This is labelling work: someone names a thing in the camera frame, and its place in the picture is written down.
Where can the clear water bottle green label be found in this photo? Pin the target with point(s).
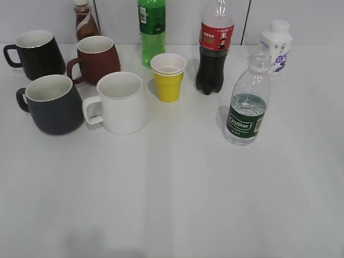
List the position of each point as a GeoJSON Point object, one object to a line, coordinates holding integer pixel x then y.
{"type": "Point", "coordinates": [249, 100]}

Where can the dark grey ceramic mug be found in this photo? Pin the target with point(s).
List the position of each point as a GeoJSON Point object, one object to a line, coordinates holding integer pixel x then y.
{"type": "Point", "coordinates": [54, 103]}

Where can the white ceramic mug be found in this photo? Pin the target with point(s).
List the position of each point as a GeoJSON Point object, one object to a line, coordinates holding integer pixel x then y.
{"type": "Point", "coordinates": [120, 105]}

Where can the maroon ceramic mug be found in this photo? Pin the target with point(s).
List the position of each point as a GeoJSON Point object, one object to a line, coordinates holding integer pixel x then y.
{"type": "Point", "coordinates": [97, 56]}

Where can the black ceramic mug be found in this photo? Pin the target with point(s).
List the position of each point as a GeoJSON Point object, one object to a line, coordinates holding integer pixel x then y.
{"type": "Point", "coordinates": [37, 52]}

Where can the yellow paper cup stack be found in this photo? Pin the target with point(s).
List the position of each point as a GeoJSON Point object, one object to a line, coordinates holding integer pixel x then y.
{"type": "Point", "coordinates": [168, 69]}

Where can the cola bottle red label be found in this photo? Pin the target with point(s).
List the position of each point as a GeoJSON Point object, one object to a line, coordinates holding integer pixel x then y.
{"type": "Point", "coordinates": [215, 37]}

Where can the green soda bottle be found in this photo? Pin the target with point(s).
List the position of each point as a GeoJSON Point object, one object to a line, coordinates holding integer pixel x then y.
{"type": "Point", "coordinates": [152, 25]}

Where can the brown chocolate drink bottle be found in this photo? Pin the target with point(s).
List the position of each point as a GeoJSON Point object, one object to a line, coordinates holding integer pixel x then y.
{"type": "Point", "coordinates": [85, 23]}

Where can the white yogurt drink carton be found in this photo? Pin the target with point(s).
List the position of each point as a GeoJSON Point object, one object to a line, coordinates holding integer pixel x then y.
{"type": "Point", "coordinates": [276, 40]}

